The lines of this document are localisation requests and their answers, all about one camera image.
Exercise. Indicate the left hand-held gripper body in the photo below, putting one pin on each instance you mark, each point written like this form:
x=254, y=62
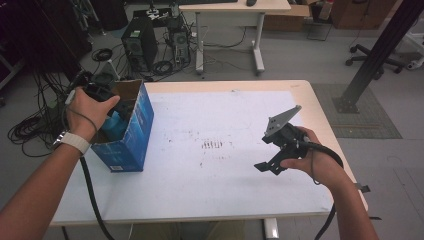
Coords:
x=98, y=90

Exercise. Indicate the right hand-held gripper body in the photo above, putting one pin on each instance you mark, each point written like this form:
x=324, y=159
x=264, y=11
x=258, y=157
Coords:
x=286, y=136

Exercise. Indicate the blue detergent bottle white cap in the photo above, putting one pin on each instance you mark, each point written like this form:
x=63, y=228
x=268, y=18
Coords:
x=115, y=128

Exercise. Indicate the blue cardboard box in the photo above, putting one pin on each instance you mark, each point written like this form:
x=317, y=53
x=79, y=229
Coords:
x=136, y=136

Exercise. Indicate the person's left hand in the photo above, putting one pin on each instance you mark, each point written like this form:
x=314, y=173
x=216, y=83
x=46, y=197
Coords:
x=85, y=113

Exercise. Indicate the person's right hand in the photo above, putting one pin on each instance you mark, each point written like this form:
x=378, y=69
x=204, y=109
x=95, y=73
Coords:
x=323, y=168

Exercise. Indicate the white paper sheet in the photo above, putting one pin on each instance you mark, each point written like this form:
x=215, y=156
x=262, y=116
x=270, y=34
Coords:
x=216, y=186

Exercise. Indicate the white wristwatch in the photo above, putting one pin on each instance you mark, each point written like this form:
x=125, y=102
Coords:
x=75, y=141

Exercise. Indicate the black computer tower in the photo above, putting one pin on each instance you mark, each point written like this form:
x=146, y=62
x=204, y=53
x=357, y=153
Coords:
x=138, y=43

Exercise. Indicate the white table leg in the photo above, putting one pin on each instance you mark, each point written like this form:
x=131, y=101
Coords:
x=271, y=230

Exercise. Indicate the grey floor mat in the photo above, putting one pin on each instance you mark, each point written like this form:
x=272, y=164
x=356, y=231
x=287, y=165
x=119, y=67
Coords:
x=363, y=113

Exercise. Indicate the dark curtain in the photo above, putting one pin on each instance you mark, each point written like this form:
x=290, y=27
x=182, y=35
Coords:
x=40, y=33

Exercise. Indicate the open computer case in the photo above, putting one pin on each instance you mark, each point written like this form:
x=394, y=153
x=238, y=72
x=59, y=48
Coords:
x=179, y=41

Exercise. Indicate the black office chair base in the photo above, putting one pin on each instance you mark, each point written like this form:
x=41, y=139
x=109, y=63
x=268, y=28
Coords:
x=370, y=58

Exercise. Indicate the brown cardboard box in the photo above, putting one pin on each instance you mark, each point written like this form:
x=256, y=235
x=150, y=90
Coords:
x=286, y=18

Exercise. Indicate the black computer mouse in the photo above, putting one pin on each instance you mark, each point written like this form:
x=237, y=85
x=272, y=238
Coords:
x=251, y=2

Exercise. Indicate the white desk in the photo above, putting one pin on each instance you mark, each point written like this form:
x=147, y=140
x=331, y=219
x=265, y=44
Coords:
x=233, y=7

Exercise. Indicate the black keyboard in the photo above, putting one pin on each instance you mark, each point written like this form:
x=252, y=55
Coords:
x=206, y=1

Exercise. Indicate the wooden cabinet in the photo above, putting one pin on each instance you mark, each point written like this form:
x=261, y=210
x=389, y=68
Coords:
x=360, y=13

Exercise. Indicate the black metal post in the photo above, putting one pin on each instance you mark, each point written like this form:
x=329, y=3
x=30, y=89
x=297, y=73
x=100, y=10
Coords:
x=380, y=50

